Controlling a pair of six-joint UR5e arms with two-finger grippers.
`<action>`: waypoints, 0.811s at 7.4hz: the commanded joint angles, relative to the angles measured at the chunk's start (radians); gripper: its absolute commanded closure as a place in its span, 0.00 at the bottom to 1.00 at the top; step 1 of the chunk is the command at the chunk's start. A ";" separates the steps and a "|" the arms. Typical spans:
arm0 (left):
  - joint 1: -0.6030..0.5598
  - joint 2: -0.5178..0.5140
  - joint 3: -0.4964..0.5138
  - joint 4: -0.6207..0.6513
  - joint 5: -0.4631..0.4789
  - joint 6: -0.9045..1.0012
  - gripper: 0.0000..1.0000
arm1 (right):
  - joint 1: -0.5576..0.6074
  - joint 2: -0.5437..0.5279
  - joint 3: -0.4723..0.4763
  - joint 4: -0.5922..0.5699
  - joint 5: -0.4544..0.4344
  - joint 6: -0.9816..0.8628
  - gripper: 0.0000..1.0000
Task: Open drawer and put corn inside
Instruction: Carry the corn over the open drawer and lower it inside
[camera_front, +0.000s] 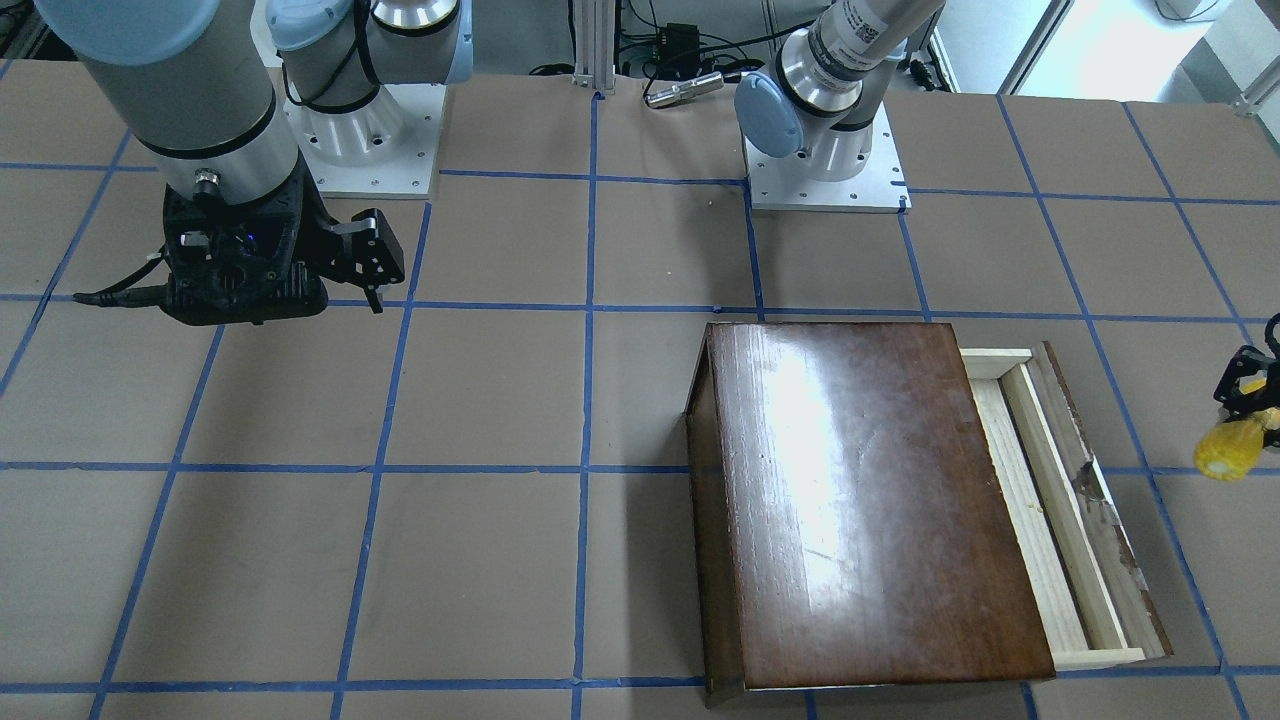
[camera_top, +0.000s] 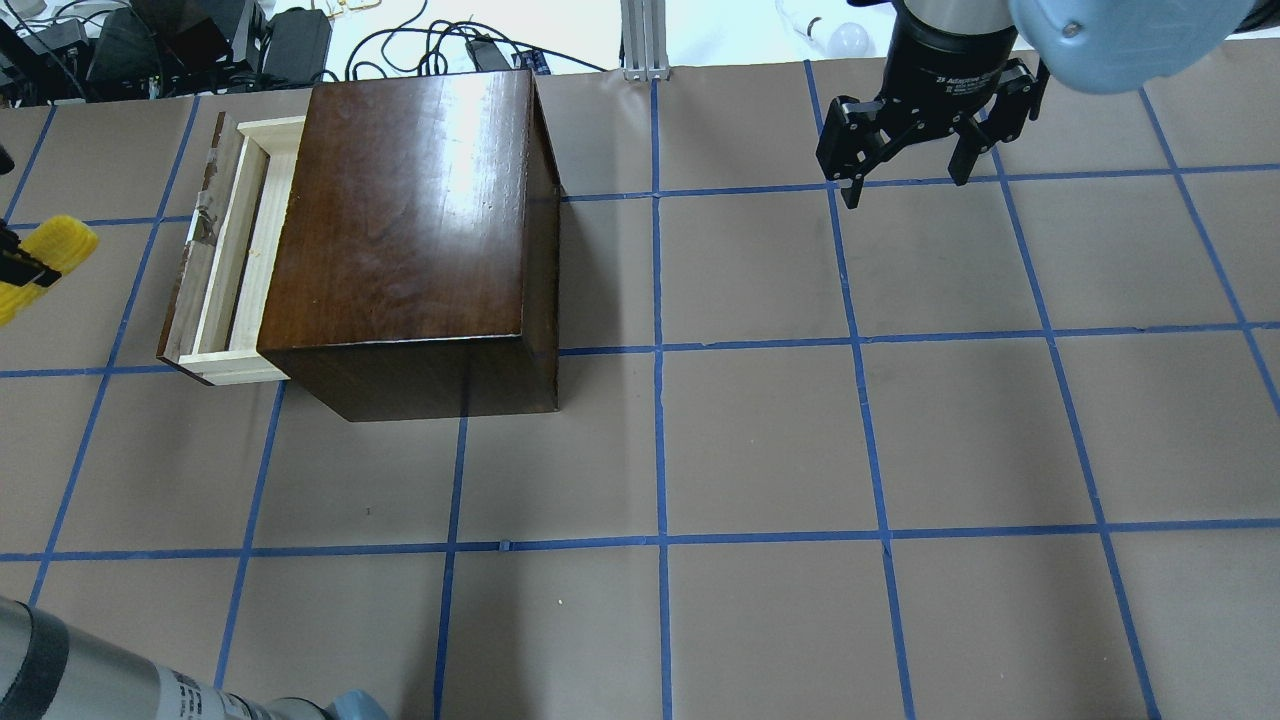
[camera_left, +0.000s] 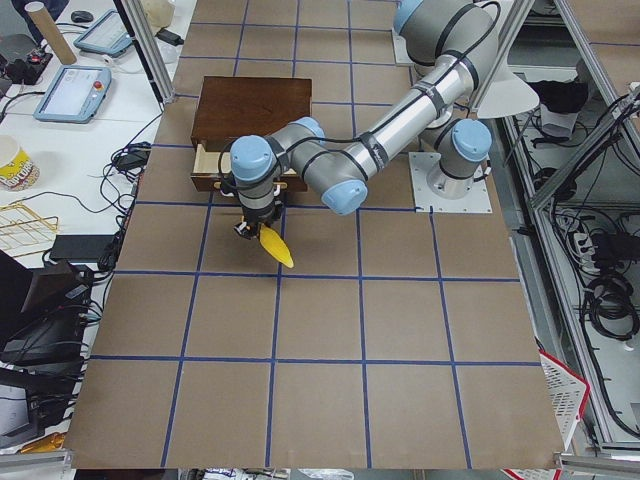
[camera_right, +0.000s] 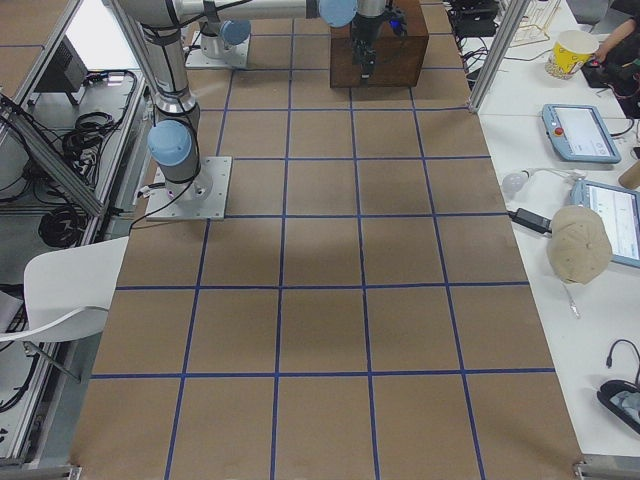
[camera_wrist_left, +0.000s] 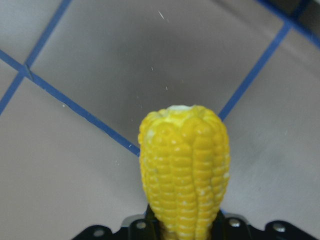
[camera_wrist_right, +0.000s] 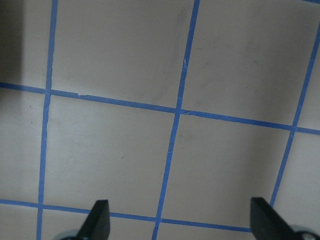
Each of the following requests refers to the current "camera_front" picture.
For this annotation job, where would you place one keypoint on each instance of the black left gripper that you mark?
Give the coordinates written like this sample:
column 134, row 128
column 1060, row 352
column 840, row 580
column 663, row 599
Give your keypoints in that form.
column 1246, row 376

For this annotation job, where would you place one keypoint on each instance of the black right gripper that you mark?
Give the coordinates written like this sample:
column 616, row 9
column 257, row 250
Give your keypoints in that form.
column 312, row 232

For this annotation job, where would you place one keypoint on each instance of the yellow corn cob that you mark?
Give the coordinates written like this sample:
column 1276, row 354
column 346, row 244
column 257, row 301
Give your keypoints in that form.
column 1233, row 447

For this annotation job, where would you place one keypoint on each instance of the light wood drawer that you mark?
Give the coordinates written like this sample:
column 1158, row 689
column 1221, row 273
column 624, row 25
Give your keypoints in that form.
column 1091, row 592

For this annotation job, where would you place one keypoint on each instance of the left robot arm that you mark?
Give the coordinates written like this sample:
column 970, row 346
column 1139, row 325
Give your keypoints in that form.
column 814, row 111

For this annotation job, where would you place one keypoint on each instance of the dark wooden drawer cabinet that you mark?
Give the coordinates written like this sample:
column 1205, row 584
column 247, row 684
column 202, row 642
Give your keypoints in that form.
column 849, row 526

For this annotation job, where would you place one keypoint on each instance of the silver cylinder tool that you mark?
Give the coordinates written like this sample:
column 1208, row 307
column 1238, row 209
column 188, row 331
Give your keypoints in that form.
column 684, row 91

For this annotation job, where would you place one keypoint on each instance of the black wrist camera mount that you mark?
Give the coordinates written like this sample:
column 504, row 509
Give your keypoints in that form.
column 216, row 263

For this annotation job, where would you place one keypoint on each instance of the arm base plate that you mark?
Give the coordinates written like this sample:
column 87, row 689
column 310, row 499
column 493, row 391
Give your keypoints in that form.
column 855, row 171
column 384, row 151

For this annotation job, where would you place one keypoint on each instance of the aluminium frame post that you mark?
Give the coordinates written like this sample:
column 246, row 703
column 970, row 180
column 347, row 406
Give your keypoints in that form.
column 594, row 42

